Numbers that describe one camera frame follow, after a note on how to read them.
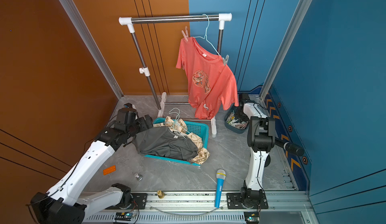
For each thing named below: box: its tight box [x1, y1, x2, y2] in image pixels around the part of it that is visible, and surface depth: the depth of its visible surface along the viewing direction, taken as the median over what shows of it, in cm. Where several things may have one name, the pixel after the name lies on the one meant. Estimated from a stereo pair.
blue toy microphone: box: [215, 168, 227, 209], surface depth 78 cm
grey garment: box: [132, 126, 199, 162], surface depth 86 cm
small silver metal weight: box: [134, 172, 144, 182], surface depth 81 cm
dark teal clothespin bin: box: [224, 104, 250, 134], surface depth 103 cm
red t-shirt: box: [175, 37, 240, 120], surface depth 78 cm
